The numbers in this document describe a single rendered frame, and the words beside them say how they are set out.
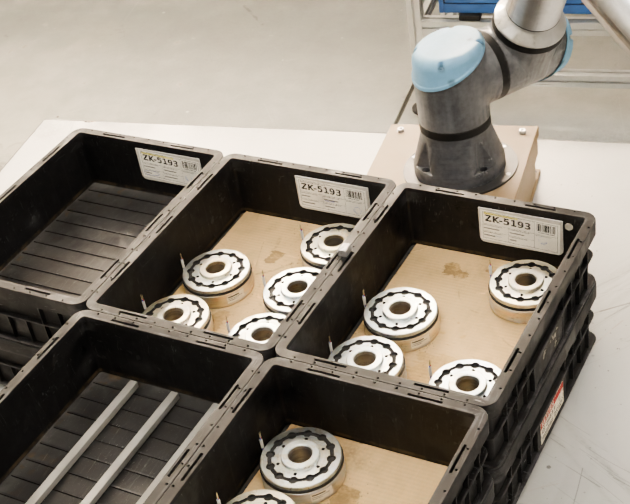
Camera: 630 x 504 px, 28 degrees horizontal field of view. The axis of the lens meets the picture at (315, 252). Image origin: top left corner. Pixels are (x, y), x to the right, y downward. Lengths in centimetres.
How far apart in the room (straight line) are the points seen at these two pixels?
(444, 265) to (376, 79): 223
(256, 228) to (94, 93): 235
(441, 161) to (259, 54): 232
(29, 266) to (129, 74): 236
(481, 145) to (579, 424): 51
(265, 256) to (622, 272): 56
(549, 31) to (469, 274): 42
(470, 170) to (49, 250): 69
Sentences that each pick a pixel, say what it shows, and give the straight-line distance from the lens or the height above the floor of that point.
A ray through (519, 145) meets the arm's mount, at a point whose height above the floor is 80.
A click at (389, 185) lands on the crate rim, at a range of 185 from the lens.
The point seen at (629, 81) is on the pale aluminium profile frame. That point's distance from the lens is 366.
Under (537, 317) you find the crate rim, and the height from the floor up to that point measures 93.
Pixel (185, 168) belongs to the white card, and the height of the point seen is 89.
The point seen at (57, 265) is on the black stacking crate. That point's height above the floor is 83.
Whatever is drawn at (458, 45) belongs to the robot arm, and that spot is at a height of 103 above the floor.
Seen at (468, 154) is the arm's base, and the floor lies 86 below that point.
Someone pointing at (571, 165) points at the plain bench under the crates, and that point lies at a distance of 227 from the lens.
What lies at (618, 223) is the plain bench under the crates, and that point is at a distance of 213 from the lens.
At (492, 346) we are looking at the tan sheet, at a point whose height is 83.
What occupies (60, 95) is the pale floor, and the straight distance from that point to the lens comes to 432.
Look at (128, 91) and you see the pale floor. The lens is 424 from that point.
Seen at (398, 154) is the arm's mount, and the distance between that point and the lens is 216.
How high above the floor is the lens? 196
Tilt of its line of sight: 36 degrees down
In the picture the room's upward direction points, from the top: 10 degrees counter-clockwise
